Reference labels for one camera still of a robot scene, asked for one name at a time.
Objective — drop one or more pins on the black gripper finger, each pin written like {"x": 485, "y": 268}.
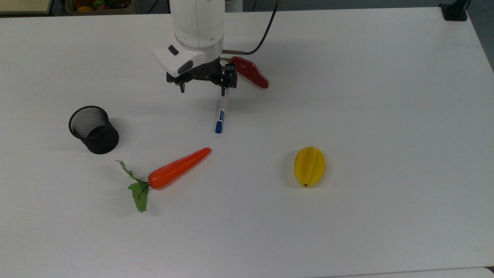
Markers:
{"x": 230, "y": 75}
{"x": 181, "y": 81}

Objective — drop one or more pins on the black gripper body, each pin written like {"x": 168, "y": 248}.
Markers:
{"x": 204, "y": 71}

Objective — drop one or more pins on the white marker pen blue cap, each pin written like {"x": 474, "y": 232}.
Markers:
{"x": 221, "y": 116}

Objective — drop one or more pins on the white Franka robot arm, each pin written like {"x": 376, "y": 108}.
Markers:
{"x": 197, "y": 23}

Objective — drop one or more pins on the black mesh pen cup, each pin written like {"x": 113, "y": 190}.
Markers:
{"x": 102, "y": 143}

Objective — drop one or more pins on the red toy chili pepper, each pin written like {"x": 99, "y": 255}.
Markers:
{"x": 251, "y": 72}

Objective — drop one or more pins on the orange toy carrot green leaves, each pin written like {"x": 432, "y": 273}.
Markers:
{"x": 177, "y": 169}

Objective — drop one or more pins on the box of toy fruit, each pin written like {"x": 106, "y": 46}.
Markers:
{"x": 98, "y": 9}

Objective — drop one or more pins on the yellow toy starfruit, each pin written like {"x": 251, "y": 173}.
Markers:
{"x": 310, "y": 166}

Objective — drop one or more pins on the beige board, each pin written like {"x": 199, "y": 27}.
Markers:
{"x": 23, "y": 5}

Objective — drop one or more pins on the black desk clamp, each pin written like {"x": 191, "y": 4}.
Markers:
{"x": 453, "y": 13}

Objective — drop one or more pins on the white plain table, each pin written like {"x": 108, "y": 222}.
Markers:
{"x": 424, "y": 273}

